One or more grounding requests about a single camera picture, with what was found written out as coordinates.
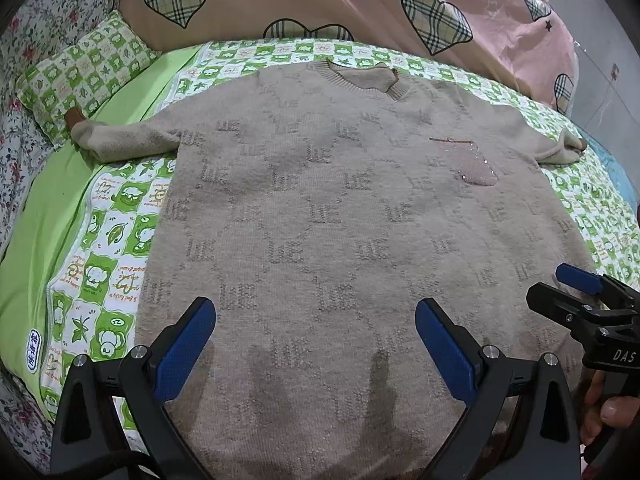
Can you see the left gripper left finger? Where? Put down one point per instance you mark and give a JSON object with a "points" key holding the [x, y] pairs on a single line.
{"points": [[112, 422]]}

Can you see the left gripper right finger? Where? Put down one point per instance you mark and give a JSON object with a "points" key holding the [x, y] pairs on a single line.
{"points": [[518, 421]]}

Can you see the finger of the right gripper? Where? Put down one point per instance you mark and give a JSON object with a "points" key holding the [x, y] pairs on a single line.
{"points": [[556, 305], [584, 281]]}

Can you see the beige knit sweater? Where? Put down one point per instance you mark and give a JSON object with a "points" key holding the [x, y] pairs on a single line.
{"points": [[316, 205]]}

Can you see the person's right hand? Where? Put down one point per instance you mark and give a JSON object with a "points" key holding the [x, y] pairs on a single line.
{"points": [[617, 412]]}

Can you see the green white patterned bedsheet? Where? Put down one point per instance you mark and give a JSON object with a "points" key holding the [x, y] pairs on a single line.
{"points": [[72, 275]]}

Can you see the pink quilt with plaid hearts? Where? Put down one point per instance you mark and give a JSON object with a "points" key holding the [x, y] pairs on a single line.
{"points": [[520, 43]]}

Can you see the green checkered pillow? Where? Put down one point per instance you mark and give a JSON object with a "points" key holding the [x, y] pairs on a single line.
{"points": [[84, 75]]}

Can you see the floral print blanket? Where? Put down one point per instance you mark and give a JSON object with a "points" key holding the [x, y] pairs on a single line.
{"points": [[38, 29]]}

